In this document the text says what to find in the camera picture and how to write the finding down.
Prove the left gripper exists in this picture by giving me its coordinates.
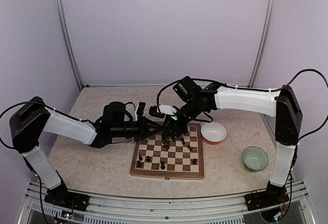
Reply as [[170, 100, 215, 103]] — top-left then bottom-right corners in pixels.
[[111, 116, 163, 141]]

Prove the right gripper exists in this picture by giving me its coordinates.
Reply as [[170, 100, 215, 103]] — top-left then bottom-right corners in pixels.
[[160, 98, 201, 137]]

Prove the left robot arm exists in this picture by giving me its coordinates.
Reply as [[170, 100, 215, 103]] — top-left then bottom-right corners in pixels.
[[9, 96, 163, 206]]

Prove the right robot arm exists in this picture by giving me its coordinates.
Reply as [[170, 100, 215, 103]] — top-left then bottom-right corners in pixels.
[[156, 76, 302, 206]]

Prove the wooden chess board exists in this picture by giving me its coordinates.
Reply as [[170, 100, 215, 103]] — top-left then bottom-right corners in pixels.
[[130, 123, 204, 180]]

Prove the dark pawn front centre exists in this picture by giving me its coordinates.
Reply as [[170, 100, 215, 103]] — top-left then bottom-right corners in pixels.
[[160, 161, 166, 170]]

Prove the white and orange bowl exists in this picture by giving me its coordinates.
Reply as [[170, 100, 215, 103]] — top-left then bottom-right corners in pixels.
[[201, 122, 227, 145]]

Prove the green glass bowl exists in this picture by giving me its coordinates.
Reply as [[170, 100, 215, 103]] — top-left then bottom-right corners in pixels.
[[242, 146, 269, 171]]

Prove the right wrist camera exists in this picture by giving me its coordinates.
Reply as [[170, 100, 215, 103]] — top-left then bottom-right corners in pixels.
[[149, 105, 177, 120]]

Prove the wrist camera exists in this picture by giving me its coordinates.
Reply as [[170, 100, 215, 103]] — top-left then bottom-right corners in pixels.
[[149, 105, 177, 120], [133, 102, 146, 121]]

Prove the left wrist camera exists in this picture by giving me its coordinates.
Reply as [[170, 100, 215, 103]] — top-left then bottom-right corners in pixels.
[[133, 102, 146, 121]]

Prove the aluminium front rail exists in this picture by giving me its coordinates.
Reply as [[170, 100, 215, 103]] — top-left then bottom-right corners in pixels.
[[16, 181, 319, 223]]

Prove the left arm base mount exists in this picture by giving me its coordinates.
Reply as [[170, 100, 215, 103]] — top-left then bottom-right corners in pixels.
[[45, 190, 90, 212]]

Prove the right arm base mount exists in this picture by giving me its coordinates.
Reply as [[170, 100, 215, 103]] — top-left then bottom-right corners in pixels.
[[244, 181, 289, 211]]

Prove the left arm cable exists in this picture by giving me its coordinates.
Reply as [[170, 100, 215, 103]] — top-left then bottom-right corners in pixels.
[[0, 102, 47, 150]]

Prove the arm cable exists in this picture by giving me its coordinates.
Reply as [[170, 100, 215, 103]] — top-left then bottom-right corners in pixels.
[[0, 102, 47, 150], [156, 68, 328, 142]]

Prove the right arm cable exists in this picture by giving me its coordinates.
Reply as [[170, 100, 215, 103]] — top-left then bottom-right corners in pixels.
[[156, 68, 328, 142]]

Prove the left aluminium post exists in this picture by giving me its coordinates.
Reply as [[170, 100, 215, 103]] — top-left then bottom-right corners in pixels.
[[55, 0, 84, 91]]

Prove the aluminium post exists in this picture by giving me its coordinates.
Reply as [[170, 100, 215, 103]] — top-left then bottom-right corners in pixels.
[[55, 0, 84, 91], [248, 0, 275, 87]]

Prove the right aluminium post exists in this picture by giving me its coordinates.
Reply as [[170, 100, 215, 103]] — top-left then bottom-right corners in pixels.
[[248, 0, 275, 87]]

